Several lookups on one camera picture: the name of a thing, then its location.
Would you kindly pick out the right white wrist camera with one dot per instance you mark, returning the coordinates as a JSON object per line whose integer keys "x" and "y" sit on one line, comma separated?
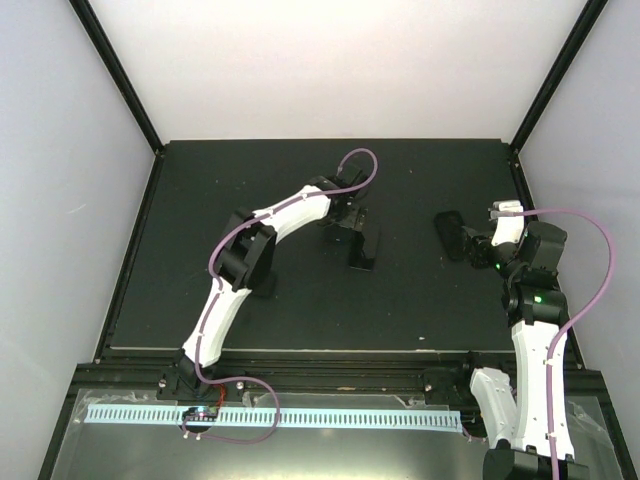
{"x": 510, "y": 223}

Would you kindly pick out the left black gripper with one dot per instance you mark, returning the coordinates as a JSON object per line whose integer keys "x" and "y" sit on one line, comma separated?
{"x": 356, "y": 219}

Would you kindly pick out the black frame post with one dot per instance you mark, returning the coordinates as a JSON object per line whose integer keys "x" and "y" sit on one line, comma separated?
{"x": 576, "y": 38}
{"x": 103, "y": 46}

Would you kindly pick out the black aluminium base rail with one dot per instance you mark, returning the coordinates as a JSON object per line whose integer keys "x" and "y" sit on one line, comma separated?
{"x": 441, "y": 378}

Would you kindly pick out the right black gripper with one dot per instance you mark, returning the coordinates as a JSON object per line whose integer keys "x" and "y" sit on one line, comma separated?
{"x": 475, "y": 247}

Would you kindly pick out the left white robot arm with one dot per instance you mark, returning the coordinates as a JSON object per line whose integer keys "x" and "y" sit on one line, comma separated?
{"x": 241, "y": 263}

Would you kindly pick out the white slotted cable duct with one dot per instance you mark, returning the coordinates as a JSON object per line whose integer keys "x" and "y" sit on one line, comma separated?
{"x": 310, "y": 418}

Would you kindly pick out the small green circuit board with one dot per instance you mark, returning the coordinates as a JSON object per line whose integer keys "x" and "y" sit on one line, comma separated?
{"x": 200, "y": 414}

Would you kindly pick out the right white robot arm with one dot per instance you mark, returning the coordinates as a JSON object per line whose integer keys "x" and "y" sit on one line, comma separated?
{"x": 526, "y": 425}

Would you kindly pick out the left black frame post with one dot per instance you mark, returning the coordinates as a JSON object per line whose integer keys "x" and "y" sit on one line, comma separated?
{"x": 103, "y": 46}

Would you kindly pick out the right black frame post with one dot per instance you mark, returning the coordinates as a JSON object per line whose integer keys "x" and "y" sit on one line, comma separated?
{"x": 576, "y": 38}

